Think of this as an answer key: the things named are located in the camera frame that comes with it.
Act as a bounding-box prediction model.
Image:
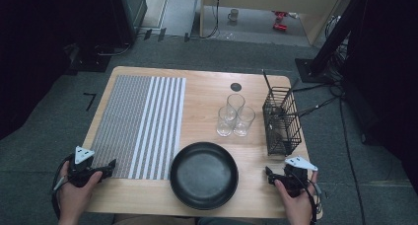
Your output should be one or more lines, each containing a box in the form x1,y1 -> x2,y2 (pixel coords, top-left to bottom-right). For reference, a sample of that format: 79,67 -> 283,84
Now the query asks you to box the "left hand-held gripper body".
67,145 -> 106,188

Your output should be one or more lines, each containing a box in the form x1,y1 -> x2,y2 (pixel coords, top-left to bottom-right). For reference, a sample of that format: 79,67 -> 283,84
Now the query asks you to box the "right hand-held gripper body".
277,156 -> 319,198

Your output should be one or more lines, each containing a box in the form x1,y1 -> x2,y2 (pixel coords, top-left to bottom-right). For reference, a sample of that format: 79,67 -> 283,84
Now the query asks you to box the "black wire cutlery basket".
261,86 -> 303,157

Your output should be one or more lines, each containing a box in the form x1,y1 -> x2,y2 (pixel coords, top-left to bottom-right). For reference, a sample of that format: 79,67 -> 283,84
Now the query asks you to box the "person's right hand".
275,171 -> 319,225

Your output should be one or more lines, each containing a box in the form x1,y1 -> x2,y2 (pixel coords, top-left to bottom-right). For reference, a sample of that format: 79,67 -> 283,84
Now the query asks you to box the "person's left hand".
57,162 -> 104,225

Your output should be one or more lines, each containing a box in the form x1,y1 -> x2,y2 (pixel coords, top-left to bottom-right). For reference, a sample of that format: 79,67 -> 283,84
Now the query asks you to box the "grey striped placemat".
90,74 -> 187,181

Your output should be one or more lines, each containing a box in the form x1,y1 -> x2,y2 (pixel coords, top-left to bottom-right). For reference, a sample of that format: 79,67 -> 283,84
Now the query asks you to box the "clear drinking glass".
226,93 -> 246,116
233,106 -> 256,137
216,106 -> 239,137

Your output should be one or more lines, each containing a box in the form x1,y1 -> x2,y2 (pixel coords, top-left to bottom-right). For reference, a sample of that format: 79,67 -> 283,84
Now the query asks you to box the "black floor base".
63,42 -> 112,73

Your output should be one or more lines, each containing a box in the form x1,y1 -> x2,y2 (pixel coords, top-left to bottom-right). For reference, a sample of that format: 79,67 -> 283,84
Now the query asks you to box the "dark cabinet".
107,0 -> 148,46

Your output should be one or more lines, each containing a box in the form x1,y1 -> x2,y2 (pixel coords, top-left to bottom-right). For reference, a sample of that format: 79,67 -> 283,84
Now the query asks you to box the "black stand pole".
309,0 -> 373,75

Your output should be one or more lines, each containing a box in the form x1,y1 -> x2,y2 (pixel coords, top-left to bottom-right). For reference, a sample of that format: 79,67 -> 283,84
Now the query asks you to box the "grey mug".
227,8 -> 241,23

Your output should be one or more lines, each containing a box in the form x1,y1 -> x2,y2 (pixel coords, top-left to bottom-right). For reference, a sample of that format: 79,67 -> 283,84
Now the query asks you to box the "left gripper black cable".
51,155 -> 74,219

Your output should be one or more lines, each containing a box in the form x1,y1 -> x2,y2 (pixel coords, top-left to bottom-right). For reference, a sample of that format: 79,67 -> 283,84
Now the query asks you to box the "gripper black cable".
294,172 -> 323,225
51,155 -> 74,219

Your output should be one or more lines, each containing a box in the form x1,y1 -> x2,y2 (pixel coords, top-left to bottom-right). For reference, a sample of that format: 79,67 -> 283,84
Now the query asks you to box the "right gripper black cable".
294,172 -> 323,225

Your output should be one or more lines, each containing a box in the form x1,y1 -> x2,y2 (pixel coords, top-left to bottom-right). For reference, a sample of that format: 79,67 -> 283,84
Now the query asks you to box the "long black floor cable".
338,96 -> 367,225

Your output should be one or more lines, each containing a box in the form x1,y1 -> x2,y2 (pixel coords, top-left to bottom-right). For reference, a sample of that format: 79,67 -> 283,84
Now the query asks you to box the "black cable with connector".
294,96 -> 339,117

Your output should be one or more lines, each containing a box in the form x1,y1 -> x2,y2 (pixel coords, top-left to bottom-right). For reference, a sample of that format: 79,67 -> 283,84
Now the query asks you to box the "thin black utensil handle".
261,69 -> 274,93

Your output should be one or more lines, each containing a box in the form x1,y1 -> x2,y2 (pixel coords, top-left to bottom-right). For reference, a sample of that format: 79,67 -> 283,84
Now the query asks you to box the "black stand base plate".
294,57 -> 334,85

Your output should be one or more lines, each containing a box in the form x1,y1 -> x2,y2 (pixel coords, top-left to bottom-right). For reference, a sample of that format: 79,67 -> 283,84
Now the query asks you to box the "hanging black cable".
200,0 -> 222,39

